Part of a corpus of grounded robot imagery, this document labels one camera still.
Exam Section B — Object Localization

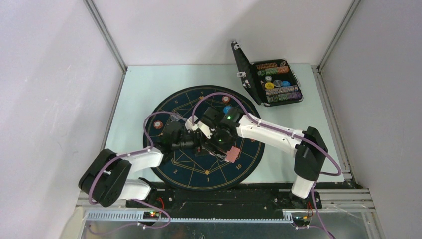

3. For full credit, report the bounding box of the blue small blind button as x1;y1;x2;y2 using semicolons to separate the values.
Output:
223;106;231;114

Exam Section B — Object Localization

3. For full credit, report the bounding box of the clear dealer button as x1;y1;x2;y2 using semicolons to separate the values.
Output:
170;113;183;121

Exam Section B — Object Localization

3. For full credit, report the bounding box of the red poker chip stack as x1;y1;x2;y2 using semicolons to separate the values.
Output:
221;96;231;103

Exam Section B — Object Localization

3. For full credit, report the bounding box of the pink playing card deck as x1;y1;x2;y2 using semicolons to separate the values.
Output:
224;146;241;163

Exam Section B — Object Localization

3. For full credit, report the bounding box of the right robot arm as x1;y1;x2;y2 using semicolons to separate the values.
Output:
189;107;329;208

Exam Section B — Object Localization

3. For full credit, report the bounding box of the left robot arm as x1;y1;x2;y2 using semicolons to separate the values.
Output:
78;119;212;208

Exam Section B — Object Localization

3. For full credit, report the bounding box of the round dark poker mat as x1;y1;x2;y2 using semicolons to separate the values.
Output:
146;85;265;191

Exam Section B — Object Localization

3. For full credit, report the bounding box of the yellow button in case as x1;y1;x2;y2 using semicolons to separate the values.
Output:
264;82;275;90

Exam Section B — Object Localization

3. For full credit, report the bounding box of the black poker chip case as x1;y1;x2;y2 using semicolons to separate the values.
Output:
231;41;304;107

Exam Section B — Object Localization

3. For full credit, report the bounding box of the blue button in case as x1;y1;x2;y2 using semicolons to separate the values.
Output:
282;81;291;87

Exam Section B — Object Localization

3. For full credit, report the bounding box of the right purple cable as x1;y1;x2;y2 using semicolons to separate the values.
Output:
190;92;342;239

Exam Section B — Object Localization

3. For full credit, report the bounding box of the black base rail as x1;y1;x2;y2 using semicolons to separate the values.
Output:
146;184;322;220

